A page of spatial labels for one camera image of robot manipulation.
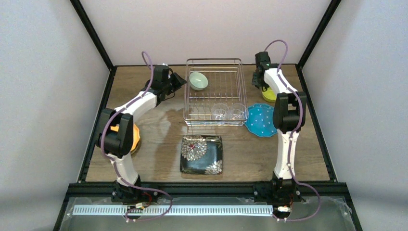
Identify small clear plastic cup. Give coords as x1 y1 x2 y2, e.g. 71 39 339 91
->
211 103 230 120

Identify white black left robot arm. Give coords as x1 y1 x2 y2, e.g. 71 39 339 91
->
95 65 187 197

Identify black aluminium frame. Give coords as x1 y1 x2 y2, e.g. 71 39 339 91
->
53 0 362 231

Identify pale green glass bowl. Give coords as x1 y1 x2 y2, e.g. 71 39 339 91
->
189 72 208 91

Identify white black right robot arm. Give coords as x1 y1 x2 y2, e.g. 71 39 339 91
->
252 51 306 195

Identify yellow green bowl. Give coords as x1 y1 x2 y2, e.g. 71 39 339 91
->
262 87 277 103

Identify blue polka dot plate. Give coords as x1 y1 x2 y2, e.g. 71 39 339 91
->
245 103 277 137

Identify black floral square plate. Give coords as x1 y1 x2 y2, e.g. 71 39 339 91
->
180 135 224 175

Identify orange polka dot plate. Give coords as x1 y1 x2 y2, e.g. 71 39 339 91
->
104 124 141 158

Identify metal wire dish rack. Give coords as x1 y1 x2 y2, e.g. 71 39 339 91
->
183 58 248 127

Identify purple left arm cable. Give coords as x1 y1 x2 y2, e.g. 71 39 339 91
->
100 51 173 223

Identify white slotted cable duct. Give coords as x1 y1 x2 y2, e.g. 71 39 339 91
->
70 205 273 217

